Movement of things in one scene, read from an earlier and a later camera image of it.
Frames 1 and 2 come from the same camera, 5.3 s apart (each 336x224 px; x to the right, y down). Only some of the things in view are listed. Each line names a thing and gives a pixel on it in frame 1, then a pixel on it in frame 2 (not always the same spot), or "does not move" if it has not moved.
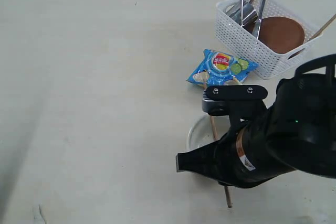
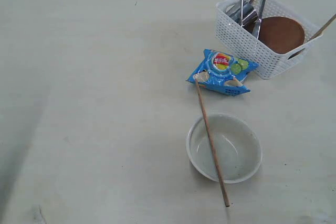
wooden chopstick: x=215 y=138 → x=225 y=197
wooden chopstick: x=324 y=27 does not move
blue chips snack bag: x=217 y=68 does not move
